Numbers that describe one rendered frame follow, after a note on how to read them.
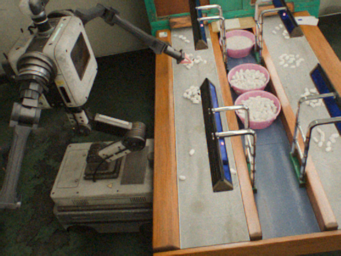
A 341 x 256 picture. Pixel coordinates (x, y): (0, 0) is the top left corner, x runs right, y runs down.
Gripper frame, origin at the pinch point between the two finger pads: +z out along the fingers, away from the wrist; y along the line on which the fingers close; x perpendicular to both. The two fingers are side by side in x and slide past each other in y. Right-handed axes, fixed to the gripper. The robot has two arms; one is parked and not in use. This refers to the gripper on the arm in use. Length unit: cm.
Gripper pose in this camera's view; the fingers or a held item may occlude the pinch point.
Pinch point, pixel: (190, 62)
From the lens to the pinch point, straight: 238.7
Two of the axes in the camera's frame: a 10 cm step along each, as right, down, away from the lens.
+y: -0.7, -6.7, 7.4
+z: 8.2, 3.9, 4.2
